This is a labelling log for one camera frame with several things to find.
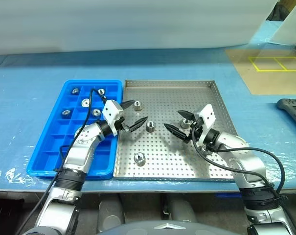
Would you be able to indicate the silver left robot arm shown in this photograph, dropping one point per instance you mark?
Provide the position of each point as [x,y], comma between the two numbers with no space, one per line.
[76,156]

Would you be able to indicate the white angled board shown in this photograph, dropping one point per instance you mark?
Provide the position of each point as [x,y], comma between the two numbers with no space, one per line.
[289,29]

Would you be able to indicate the perforated metal tray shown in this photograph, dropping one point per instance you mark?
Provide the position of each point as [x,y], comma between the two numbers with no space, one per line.
[162,151]

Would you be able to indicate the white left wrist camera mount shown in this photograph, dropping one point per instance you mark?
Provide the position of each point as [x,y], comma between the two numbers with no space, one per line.
[111,110]

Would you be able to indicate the blue plastic table cover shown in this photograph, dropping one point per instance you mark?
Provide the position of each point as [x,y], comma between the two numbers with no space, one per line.
[28,110]

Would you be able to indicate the dark grey remote control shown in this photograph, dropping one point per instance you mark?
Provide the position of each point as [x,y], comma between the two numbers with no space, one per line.
[289,107]

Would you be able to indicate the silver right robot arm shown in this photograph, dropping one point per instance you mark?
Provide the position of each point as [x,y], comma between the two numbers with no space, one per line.
[248,166]

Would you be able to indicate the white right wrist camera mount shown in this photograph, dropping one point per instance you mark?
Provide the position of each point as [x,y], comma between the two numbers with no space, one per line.
[207,117]

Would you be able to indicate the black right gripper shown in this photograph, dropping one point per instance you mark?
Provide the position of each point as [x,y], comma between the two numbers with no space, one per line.
[196,124]

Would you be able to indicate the white foam backdrop sheet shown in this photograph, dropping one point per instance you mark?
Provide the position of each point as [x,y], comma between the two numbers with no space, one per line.
[113,24]

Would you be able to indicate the grey dome with silver chevron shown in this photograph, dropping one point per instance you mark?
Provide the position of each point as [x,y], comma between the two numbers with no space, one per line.
[150,228]

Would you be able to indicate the grey rounded shape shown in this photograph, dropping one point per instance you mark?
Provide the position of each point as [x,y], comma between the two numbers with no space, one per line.
[182,211]
[111,213]

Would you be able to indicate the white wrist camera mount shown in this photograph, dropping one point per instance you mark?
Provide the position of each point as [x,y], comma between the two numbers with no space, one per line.
[111,110]
[207,117]

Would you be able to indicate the blue compartment tray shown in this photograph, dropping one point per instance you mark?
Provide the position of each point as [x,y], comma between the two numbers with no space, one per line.
[52,156]

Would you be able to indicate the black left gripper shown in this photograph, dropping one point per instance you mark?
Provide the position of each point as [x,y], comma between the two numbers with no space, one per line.
[120,122]

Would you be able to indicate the brown mat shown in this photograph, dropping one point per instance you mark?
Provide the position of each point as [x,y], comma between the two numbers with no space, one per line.
[265,80]

